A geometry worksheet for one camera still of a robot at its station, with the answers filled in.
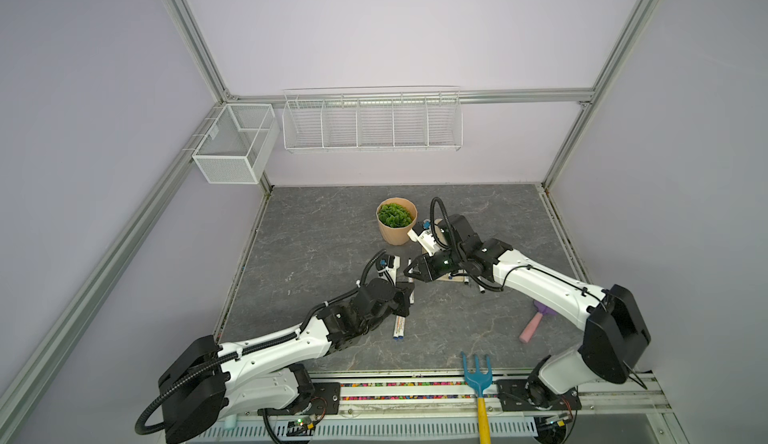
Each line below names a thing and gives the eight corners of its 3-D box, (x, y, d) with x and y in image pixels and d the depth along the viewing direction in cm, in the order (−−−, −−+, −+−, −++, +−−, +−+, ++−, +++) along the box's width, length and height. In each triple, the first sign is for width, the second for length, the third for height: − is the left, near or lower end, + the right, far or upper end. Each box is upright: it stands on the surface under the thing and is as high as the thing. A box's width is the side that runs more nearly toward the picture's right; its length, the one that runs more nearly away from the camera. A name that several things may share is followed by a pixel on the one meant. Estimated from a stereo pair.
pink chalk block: (517, 338, 85) (521, 335, 83) (534, 313, 90) (537, 309, 87) (526, 345, 84) (529, 342, 82) (542, 319, 89) (546, 315, 86)
